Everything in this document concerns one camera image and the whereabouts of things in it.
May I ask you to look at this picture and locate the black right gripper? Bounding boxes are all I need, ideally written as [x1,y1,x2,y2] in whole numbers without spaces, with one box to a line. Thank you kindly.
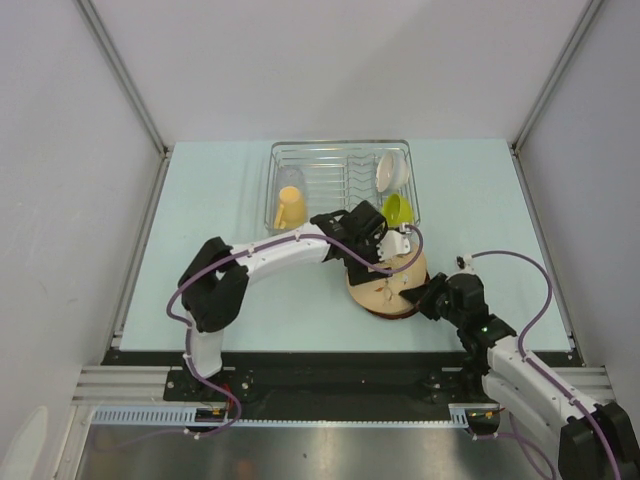
[400,272,464,328]

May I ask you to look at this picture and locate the beige bird pattern plate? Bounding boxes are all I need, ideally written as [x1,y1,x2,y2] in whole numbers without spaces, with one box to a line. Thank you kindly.
[346,252,430,320]

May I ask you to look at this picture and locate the lime green bowl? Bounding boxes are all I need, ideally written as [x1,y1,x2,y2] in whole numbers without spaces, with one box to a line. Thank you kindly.
[381,193,414,228]

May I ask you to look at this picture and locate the cream yellow handled mug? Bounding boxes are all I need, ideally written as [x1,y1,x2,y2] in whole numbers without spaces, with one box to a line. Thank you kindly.
[273,186,307,230]

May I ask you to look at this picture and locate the metal wire dish rack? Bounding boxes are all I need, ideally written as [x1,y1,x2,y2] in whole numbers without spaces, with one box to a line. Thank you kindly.
[264,140,420,234]

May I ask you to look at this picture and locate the white bowl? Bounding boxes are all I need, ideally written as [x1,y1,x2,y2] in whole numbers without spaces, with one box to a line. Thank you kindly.
[376,151,410,193]

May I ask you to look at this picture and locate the clear glass cup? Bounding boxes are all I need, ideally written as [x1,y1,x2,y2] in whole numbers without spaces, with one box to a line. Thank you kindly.
[275,166,307,192]

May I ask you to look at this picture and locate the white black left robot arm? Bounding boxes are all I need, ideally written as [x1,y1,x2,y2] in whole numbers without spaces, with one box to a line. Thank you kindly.
[178,201,411,400]

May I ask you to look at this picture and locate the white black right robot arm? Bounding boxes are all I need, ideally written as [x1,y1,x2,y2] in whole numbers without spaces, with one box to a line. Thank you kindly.
[401,273,639,479]

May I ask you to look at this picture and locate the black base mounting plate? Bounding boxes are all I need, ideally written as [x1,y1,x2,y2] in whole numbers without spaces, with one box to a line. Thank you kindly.
[102,349,497,424]

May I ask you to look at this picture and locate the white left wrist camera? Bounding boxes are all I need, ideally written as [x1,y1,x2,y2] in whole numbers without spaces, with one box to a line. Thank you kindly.
[377,223,412,262]

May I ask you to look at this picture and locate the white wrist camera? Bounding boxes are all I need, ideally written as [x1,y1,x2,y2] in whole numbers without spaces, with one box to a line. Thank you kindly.
[377,223,412,262]
[455,254,476,275]

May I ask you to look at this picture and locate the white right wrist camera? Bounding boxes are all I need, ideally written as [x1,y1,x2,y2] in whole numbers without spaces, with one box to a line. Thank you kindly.
[455,254,476,275]

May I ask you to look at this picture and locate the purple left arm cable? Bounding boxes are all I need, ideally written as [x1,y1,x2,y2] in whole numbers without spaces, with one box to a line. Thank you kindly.
[166,223,426,441]

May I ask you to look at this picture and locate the aluminium front rail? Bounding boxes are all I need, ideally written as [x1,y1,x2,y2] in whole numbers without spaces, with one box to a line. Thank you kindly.
[72,366,170,406]

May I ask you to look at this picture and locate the light blue cable duct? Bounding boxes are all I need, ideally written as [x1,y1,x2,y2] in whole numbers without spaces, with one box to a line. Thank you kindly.
[92,406,197,426]

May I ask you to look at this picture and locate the aluminium frame post right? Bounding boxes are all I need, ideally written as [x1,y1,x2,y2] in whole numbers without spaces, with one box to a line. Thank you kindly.
[511,0,608,156]

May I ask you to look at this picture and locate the aluminium frame post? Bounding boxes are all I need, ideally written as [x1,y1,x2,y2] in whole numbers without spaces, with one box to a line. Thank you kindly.
[73,0,168,158]
[511,0,608,156]

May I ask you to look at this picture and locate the aluminium frame post left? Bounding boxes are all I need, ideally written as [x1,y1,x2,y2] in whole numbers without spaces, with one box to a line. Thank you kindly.
[73,0,168,158]

